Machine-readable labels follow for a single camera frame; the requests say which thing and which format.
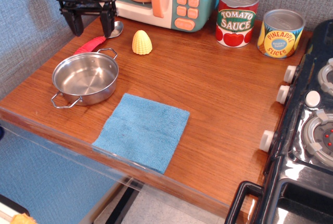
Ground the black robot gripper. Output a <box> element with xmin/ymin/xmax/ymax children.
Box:
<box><xmin>57</xmin><ymin>0</ymin><xmax>118</xmax><ymax>37</ymax></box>

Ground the red handled metal spoon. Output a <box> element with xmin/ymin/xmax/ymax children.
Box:
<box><xmin>74</xmin><ymin>21</ymin><xmax>124</xmax><ymax>55</ymax></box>

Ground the blue cloth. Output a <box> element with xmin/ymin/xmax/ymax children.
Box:
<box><xmin>93</xmin><ymin>94</ymin><xmax>190</xmax><ymax>174</ymax></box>

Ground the yellow toy corn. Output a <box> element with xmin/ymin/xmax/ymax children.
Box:
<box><xmin>132</xmin><ymin>30</ymin><xmax>152</xmax><ymax>55</ymax></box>

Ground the small steel pot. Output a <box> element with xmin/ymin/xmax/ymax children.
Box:
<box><xmin>51</xmin><ymin>48</ymin><xmax>119</xmax><ymax>109</ymax></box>

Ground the tomato sauce can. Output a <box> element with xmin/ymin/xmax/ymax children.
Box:
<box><xmin>215</xmin><ymin>0</ymin><xmax>259</xmax><ymax>48</ymax></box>

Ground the pineapple slices can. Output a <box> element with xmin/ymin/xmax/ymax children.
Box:
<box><xmin>257</xmin><ymin>9</ymin><xmax>305</xmax><ymax>59</ymax></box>

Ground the orange plush object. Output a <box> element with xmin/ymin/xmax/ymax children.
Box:
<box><xmin>10</xmin><ymin>214</ymin><xmax>37</xmax><ymax>224</ymax></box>

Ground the black toy stove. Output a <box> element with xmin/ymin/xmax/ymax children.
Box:
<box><xmin>225</xmin><ymin>20</ymin><xmax>332</xmax><ymax>223</ymax></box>

